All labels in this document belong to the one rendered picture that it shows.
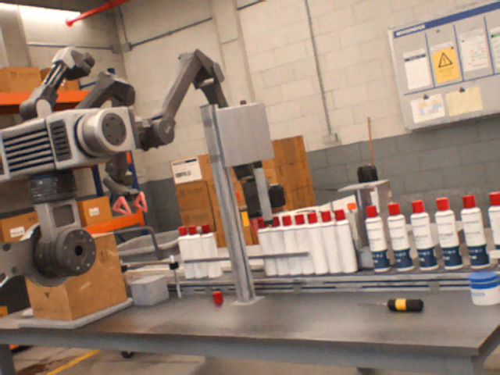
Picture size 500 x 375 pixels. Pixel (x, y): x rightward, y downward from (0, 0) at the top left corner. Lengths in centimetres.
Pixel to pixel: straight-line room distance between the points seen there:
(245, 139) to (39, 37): 580
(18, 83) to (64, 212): 441
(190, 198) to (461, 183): 265
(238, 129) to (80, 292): 85
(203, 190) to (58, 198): 412
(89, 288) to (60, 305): 12
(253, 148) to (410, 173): 467
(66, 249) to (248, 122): 69
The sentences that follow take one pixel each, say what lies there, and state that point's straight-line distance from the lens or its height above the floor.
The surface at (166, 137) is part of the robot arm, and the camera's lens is 190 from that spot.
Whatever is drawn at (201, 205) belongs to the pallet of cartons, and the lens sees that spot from 599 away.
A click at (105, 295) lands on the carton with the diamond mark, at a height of 90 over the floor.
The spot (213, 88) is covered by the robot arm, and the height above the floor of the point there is 156.
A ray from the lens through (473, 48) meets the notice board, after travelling 630.
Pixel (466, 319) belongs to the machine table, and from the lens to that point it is 163.
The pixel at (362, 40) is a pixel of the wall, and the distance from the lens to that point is 676.
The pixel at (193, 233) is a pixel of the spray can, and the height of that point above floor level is 105.
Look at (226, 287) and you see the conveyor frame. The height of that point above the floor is 86.
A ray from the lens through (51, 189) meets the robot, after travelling 190.
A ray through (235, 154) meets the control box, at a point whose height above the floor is 132.
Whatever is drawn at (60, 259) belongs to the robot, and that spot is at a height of 112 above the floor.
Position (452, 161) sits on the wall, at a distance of 651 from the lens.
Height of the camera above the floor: 132
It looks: 3 degrees down
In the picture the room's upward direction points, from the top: 11 degrees counter-clockwise
